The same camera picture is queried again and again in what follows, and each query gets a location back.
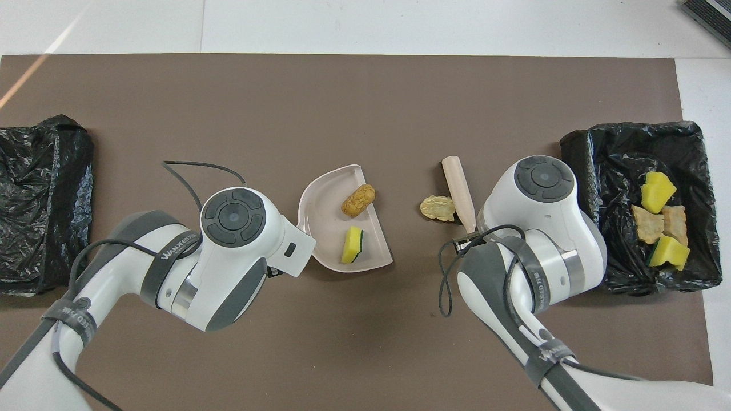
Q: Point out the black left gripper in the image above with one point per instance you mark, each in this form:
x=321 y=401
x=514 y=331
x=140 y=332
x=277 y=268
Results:
x=275 y=273

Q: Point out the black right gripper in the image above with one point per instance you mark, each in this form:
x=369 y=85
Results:
x=471 y=244

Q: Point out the beige hand brush black bristles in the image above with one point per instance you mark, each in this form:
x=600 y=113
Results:
x=458 y=188

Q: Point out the beige plastic dustpan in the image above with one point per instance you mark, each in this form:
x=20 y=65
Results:
x=325 y=234

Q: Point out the yellow green sponge piece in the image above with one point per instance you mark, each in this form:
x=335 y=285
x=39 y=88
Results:
x=657 y=192
x=669 y=253
x=351 y=246

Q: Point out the brown potato-shaped lump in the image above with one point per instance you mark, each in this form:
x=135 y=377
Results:
x=358 y=201

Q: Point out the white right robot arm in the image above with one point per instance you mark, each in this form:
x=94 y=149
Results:
x=542 y=228

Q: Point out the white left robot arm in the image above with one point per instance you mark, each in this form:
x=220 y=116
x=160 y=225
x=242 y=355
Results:
x=228 y=274

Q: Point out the bin lined with black bag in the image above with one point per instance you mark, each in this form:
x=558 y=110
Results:
x=45 y=200
x=628 y=142

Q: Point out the brown paper table mat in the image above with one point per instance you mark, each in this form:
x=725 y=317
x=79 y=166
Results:
x=365 y=103

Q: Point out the dark grey ribbed device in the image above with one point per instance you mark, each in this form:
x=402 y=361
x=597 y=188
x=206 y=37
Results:
x=711 y=14

